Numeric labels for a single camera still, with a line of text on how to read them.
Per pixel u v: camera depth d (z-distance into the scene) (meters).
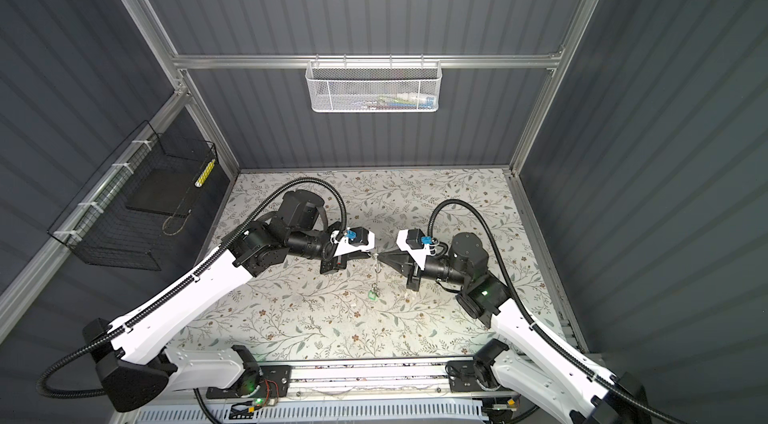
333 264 0.57
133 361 0.39
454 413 0.70
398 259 0.61
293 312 0.85
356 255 0.63
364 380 0.75
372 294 0.74
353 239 0.53
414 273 0.59
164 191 0.73
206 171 0.82
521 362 0.60
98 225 0.64
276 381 0.73
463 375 0.72
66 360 0.37
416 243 0.54
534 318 0.49
